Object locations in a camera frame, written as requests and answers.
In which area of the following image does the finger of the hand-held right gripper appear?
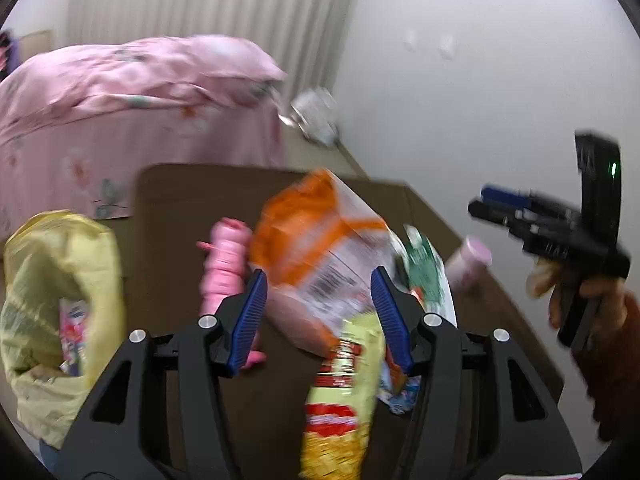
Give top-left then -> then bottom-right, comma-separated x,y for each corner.
481,185 -> 582,218
468,200 -> 581,256

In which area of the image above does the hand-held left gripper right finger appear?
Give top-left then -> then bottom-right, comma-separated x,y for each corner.
370,266 -> 583,480

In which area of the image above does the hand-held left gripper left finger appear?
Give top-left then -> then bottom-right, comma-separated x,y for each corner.
55,269 -> 268,480

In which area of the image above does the yellow snack wrapper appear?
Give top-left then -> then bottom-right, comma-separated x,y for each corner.
299,311 -> 387,480

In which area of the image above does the orange snack bag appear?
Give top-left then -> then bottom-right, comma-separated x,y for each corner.
247,167 -> 401,358

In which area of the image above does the yellow plastic bag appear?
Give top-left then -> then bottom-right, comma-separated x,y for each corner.
0,209 -> 127,451

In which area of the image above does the person's right forearm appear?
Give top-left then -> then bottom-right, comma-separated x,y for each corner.
572,290 -> 640,443

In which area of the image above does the person's right hand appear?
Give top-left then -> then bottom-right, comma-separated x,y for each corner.
526,257 -> 628,331

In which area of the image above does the pink caterpillar toy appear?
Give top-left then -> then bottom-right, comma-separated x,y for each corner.
196,217 -> 267,373

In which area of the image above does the pink cup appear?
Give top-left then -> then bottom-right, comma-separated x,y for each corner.
444,235 -> 493,293

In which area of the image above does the green white packet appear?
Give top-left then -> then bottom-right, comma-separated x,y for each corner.
400,224 -> 458,328

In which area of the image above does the blue snack packet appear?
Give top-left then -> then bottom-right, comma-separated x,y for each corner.
376,347 -> 423,416

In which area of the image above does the pink blue packet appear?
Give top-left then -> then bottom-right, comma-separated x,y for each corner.
57,299 -> 91,377

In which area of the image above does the clear plastic bag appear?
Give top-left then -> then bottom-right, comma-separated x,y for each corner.
280,86 -> 342,147

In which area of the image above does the pink floral blanket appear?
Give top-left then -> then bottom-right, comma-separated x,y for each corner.
0,34 -> 289,241

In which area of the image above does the white curtain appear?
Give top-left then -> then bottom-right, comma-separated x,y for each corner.
65,0 -> 362,92

